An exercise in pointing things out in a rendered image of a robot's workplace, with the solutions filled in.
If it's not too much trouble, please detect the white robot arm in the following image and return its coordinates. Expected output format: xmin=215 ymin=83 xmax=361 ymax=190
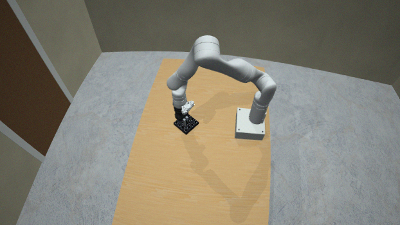
xmin=167 ymin=35 xmax=277 ymax=125

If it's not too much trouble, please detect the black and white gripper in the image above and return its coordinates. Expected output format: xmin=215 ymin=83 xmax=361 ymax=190
xmin=172 ymin=98 xmax=194 ymax=126

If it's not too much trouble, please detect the black knob box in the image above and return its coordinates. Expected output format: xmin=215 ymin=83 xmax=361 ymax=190
xmin=174 ymin=114 xmax=199 ymax=135

